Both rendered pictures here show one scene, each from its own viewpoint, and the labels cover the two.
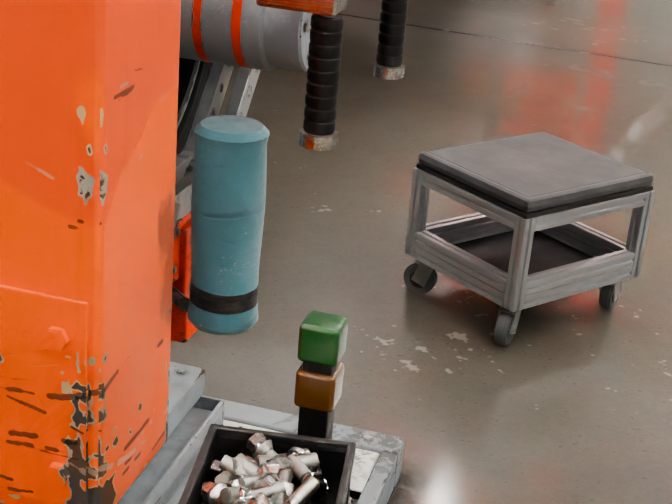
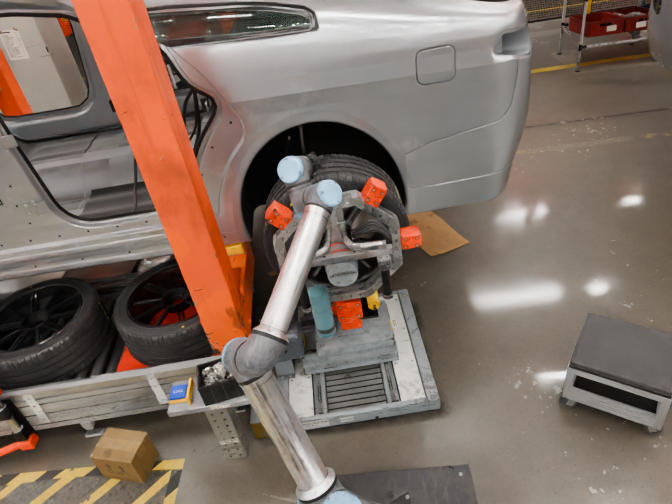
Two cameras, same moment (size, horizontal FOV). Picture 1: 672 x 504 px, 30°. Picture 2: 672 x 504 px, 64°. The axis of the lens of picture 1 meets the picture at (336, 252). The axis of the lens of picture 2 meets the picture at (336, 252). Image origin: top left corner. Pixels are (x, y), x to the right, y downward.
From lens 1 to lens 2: 2.24 m
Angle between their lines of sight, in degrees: 67
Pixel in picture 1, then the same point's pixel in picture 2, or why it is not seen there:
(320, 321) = not seen: hidden behind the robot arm
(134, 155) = (207, 299)
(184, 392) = (377, 340)
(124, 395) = (219, 337)
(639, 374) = (591, 461)
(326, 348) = not seen: hidden behind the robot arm
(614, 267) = (637, 416)
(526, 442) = (494, 437)
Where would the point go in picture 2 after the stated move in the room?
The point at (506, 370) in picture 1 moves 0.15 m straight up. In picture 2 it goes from (544, 414) to (547, 393)
